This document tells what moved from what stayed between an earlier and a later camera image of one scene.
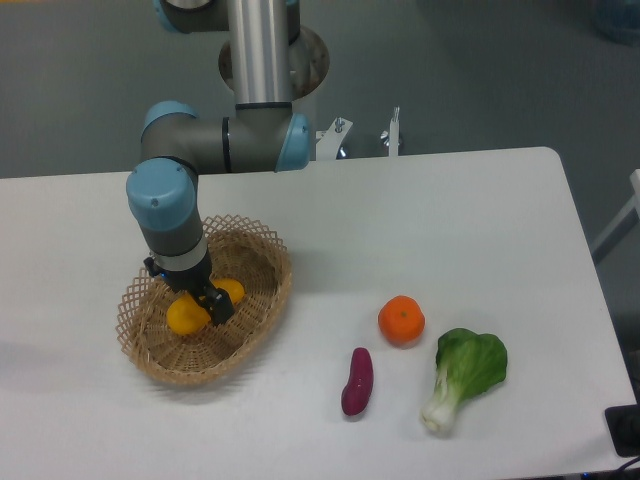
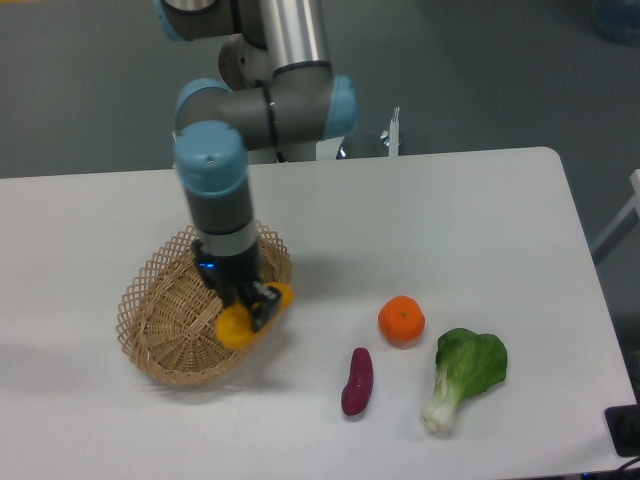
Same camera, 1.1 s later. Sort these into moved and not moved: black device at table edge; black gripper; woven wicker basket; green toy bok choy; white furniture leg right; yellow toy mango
Moved: yellow toy mango; black gripper
Not moved: green toy bok choy; black device at table edge; white furniture leg right; woven wicker basket
